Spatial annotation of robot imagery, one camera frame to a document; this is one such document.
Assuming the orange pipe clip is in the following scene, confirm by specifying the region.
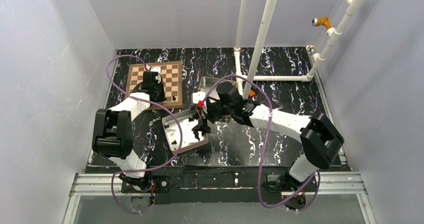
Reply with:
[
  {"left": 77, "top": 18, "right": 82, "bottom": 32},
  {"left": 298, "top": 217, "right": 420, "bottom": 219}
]
[{"left": 311, "top": 16, "right": 332, "bottom": 30}]

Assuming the wooden chess board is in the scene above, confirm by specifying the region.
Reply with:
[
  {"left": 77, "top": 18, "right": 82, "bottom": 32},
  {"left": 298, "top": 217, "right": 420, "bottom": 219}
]
[{"left": 126, "top": 61, "right": 183, "bottom": 109}]

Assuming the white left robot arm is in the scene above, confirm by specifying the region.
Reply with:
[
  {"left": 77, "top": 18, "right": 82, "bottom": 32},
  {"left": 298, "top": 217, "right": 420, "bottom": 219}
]
[{"left": 92, "top": 70, "right": 166, "bottom": 179}]

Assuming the pink-rimmed silver tin tray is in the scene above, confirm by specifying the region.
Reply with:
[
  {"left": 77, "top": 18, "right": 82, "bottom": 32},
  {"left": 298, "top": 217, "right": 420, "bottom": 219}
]
[{"left": 162, "top": 109, "right": 209, "bottom": 154}]

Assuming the gold-rimmed tin tray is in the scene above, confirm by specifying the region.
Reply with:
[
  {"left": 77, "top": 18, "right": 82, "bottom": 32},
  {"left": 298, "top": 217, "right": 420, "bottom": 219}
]
[{"left": 197, "top": 76, "right": 237, "bottom": 96}]

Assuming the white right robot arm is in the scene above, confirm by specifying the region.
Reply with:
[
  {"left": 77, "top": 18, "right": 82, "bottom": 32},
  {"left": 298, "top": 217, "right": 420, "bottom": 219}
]
[{"left": 192, "top": 81, "right": 345, "bottom": 183}]

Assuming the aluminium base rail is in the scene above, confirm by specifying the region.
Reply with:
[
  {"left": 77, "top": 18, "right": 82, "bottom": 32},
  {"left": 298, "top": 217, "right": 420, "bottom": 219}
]
[{"left": 63, "top": 171, "right": 376, "bottom": 224}]

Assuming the white PVC pipe frame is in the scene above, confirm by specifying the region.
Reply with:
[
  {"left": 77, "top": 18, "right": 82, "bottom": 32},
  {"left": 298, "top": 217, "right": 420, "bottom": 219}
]
[{"left": 233, "top": 0, "right": 365, "bottom": 82}]

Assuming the orange-handled hex key set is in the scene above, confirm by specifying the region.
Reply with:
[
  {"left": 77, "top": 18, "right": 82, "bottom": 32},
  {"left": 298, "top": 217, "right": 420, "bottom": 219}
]
[{"left": 249, "top": 89, "right": 256, "bottom": 97}]

